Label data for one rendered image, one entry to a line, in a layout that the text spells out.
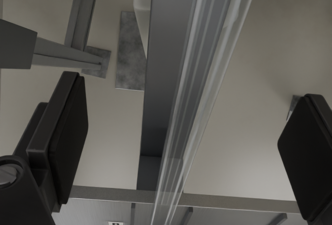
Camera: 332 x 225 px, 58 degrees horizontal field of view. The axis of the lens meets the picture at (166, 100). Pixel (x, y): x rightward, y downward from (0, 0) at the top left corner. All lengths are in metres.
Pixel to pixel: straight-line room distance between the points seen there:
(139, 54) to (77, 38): 0.33
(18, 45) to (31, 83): 0.68
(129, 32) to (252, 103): 0.47
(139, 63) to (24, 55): 0.62
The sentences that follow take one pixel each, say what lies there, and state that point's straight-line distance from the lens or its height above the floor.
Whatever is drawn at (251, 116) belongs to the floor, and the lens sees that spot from 1.06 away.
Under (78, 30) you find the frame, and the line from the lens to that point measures 0.70.
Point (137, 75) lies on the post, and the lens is 0.99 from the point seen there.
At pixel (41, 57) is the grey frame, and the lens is 0.47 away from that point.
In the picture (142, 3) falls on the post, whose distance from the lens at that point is 0.17.
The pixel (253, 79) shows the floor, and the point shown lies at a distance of 1.06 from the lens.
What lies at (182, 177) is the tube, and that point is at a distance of 0.16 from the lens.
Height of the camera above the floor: 1.00
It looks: 84 degrees down
